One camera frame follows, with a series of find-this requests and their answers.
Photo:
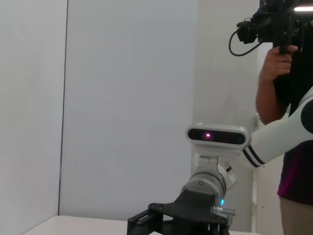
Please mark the bright strip light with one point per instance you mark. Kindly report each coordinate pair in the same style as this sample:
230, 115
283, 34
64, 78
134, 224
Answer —
303, 9

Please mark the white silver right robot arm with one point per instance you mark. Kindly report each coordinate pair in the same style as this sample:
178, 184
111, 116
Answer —
276, 137

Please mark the person in dark shirt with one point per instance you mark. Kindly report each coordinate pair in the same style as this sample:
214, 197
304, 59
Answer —
300, 80

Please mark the bystander hand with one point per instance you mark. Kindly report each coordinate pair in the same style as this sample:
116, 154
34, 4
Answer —
276, 63

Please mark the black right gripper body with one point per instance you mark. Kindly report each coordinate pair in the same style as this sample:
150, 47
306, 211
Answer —
188, 213

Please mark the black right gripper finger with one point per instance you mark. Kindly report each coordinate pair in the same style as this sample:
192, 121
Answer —
144, 224
218, 230

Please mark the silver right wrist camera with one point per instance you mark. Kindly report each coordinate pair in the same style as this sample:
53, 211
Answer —
220, 137

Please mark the black video camera rig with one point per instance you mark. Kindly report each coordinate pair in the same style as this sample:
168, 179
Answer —
274, 22

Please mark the bystander bare forearm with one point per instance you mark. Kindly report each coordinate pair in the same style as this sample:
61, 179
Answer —
269, 100

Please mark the clear plastic plug connector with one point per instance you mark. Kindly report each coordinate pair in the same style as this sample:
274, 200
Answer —
225, 211

